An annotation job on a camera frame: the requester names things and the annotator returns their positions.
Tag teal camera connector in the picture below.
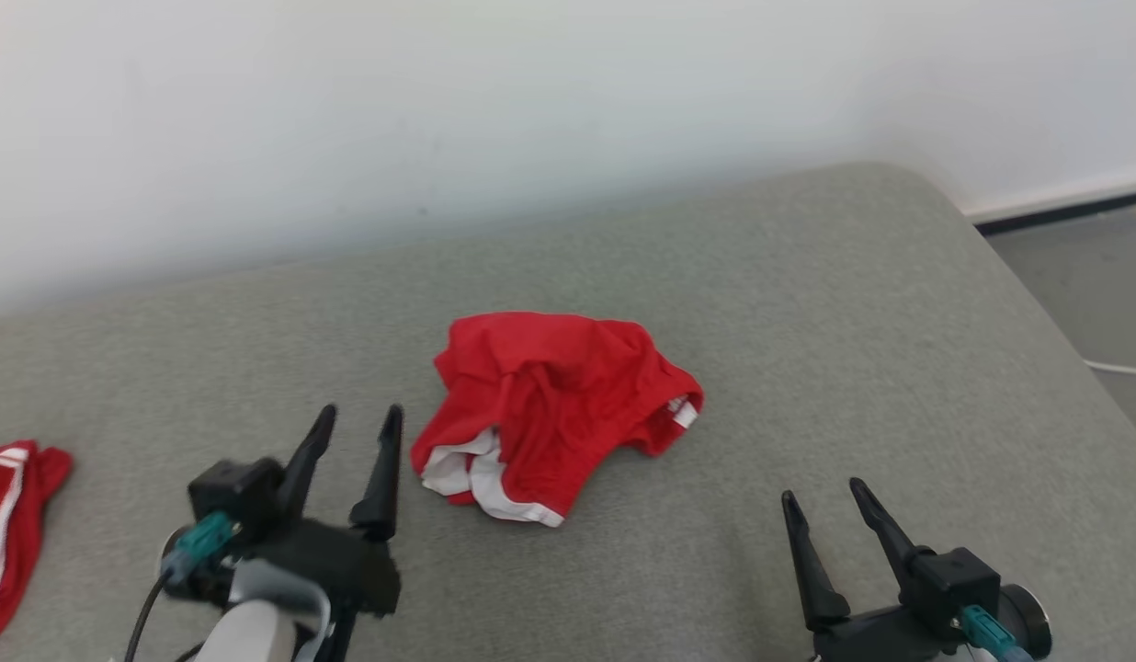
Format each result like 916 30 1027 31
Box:
959 607 1033 662
164 512 236 589

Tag black skirting strip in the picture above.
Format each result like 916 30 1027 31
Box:
974 188 1136 236

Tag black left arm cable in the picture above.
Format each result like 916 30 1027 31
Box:
122 570 178 662

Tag teal right camera connector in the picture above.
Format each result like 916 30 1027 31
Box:
959 607 1033 662

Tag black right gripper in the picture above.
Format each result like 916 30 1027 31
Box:
781 477 970 662

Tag red shorts with white trim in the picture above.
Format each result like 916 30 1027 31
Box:
410 311 705 529

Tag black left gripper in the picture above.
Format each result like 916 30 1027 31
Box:
242 405 404 662

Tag teal left camera connector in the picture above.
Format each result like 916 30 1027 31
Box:
164 512 236 589

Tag red and white jersey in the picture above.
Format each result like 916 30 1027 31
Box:
0 439 74 649

